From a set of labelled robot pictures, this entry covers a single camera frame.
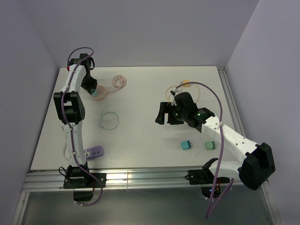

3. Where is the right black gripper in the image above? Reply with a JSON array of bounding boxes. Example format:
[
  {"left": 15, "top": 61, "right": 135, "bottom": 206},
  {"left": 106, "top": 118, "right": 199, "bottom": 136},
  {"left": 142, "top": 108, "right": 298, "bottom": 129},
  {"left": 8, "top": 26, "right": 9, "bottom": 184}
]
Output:
[{"left": 155, "top": 102, "right": 188, "bottom": 125}]

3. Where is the teal charger plug with cable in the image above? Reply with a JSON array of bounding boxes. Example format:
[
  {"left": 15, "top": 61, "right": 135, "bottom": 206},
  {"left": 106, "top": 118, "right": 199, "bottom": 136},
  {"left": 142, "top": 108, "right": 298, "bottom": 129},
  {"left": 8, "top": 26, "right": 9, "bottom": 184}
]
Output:
[{"left": 91, "top": 89, "right": 98, "bottom": 98}]

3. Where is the round pink power strip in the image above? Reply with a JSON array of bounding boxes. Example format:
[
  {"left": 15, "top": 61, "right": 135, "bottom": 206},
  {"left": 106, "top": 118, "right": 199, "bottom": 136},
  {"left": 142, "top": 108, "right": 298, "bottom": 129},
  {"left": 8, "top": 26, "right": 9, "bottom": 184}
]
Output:
[{"left": 91, "top": 85, "right": 108, "bottom": 101}]

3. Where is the thin teal charger cable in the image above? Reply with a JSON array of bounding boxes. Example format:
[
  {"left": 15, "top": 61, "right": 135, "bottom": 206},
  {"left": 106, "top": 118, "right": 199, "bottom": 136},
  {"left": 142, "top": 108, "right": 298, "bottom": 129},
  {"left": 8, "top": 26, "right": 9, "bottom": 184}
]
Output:
[{"left": 97, "top": 98, "right": 120, "bottom": 131}]

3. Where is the blue adapter plug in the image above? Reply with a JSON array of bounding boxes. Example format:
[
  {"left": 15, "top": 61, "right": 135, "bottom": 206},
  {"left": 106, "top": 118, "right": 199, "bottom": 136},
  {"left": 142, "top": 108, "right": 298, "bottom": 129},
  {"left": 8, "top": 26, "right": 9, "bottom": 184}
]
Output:
[{"left": 180, "top": 140, "right": 193, "bottom": 150}]

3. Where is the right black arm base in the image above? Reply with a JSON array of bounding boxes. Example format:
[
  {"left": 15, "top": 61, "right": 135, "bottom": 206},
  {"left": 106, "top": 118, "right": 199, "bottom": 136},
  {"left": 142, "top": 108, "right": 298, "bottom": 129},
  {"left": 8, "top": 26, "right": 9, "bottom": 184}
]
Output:
[{"left": 184, "top": 169, "right": 230, "bottom": 198}]

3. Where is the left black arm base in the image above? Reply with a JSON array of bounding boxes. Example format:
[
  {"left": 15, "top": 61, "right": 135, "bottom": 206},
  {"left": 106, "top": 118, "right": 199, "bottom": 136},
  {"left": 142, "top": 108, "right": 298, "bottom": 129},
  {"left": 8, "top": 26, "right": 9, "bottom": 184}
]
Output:
[{"left": 58, "top": 164, "right": 106, "bottom": 206}]

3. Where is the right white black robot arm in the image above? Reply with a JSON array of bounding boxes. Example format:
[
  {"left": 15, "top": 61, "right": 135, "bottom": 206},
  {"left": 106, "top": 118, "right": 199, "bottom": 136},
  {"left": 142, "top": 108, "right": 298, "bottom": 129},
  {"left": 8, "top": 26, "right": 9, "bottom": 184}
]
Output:
[{"left": 155, "top": 92, "right": 276, "bottom": 190}]

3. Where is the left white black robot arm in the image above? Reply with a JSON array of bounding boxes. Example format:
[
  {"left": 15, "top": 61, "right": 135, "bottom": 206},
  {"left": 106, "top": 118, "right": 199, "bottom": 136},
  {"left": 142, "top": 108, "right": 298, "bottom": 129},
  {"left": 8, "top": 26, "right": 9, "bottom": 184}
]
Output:
[{"left": 53, "top": 53, "right": 98, "bottom": 167}]

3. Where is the yellow charger plug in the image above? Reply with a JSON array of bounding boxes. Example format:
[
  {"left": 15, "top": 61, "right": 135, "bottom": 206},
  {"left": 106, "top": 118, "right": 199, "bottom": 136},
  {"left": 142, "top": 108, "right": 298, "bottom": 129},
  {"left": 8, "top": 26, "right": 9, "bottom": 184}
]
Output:
[{"left": 180, "top": 80, "right": 191, "bottom": 88}]

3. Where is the green adapter plug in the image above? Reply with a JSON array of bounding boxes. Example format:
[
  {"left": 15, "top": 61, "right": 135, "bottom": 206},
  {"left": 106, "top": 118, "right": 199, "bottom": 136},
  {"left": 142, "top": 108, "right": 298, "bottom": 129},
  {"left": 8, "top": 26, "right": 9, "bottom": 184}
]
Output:
[{"left": 205, "top": 141, "right": 218, "bottom": 150}]

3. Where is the purple power strip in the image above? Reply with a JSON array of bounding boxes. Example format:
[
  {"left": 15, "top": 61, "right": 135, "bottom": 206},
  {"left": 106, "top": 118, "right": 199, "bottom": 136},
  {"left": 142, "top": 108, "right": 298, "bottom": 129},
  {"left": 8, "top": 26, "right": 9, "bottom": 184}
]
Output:
[{"left": 83, "top": 146, "right": 104, "bottom": 161}]

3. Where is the yellow charger cable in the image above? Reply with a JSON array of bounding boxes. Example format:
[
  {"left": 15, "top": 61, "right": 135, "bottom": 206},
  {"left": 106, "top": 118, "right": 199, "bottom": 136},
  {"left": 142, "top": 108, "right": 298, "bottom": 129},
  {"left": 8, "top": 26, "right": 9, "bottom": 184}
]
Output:
[{"left": 165, "top": 83, "right": 201, "bottom": 104}]

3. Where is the aluminium side rail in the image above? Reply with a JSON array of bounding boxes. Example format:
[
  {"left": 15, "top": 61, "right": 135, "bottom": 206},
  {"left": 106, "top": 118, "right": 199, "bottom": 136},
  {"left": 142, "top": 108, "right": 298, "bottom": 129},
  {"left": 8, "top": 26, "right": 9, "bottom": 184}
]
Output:
[{"left": 217, "top": 67, "right": 245, "bottom": 136}]

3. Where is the aluminium front rail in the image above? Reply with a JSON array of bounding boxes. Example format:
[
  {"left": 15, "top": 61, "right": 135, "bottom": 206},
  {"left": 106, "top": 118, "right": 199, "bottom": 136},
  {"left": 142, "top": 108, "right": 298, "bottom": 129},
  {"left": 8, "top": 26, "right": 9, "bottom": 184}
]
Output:
[{"left": 22, "top": 166, "right": 269, "bottom": 193}]

